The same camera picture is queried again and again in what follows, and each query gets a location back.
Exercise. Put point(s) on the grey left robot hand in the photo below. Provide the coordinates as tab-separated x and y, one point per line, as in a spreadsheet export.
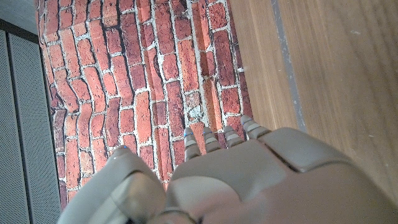
264	180

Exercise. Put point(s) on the red brick printed backdrop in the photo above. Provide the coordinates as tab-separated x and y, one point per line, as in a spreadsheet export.
140	77

